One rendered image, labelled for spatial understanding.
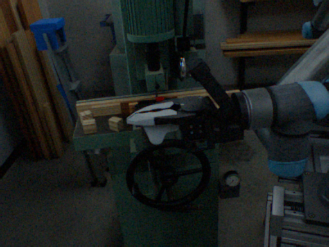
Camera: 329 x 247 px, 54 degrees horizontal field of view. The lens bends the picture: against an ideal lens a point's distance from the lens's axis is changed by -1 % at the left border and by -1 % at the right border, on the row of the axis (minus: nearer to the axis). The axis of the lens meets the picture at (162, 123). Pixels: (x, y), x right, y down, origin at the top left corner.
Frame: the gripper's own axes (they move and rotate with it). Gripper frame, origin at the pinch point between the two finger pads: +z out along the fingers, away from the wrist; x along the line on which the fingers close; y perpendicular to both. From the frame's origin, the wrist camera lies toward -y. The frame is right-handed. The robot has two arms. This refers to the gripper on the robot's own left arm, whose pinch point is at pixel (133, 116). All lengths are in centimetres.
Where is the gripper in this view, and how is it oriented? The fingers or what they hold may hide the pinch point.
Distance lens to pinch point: 58.3
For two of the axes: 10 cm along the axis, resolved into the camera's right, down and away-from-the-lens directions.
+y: 1.1, 9.0, 4.3
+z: -9.9, 1.5, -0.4
